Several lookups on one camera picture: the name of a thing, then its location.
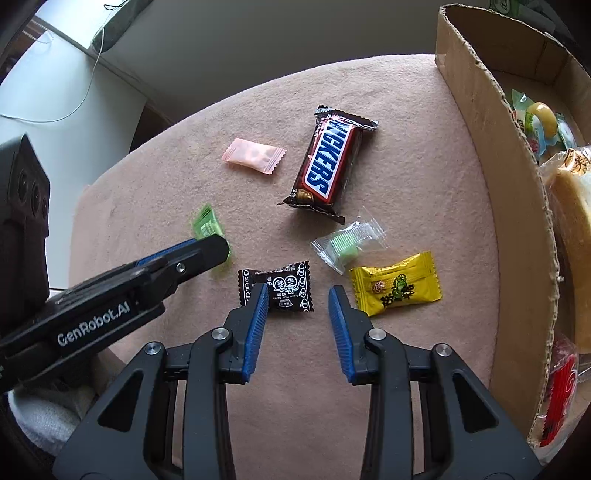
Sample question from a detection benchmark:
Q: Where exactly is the bagged sliced bread loaf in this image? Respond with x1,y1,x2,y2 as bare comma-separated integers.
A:
539,146,590,354

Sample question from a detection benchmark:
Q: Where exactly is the white cabinet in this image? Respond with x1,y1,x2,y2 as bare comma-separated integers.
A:
1,32,146,288

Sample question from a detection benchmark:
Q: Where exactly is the green jelly cup snack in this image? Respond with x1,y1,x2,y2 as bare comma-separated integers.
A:
511,89,578,164

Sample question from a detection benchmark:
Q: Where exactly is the white hanging cable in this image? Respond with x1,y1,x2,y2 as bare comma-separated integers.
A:
0,27,105,125

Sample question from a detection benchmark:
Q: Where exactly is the brown cardboard box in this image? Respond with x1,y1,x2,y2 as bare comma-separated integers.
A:
436,4,590,445

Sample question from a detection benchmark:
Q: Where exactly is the pink candy wrapper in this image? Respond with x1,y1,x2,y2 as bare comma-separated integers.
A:
222,138,287,175

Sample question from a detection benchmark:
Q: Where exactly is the clear green candy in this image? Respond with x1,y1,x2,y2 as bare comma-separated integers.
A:
311,215,389,275

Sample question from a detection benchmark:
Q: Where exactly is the Snickers bar english label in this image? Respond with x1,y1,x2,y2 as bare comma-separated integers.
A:
280,105,379,225

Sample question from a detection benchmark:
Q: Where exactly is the black patterned candy wrapper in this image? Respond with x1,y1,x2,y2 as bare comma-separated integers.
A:
238,260,314,312

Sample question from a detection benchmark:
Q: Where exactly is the yellow candy wrapper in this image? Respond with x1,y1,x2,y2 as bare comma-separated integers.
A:
349,251,443,317

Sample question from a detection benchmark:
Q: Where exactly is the small green mint wrapper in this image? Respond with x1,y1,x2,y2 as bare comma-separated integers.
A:
190,203,231,279

